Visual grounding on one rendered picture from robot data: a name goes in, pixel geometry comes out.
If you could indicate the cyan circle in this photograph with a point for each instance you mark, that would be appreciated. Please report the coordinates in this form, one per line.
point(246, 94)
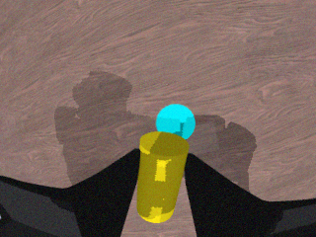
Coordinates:
point(176, 120)

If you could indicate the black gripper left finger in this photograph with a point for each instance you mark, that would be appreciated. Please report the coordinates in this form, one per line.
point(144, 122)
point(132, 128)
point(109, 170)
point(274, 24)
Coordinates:
point(95, 207)

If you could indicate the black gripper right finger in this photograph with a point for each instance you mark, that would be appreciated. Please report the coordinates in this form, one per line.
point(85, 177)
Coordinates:
point(222, 209)

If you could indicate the yellow cylinder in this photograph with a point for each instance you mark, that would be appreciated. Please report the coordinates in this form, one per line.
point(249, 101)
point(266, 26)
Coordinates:
point(163, 161)

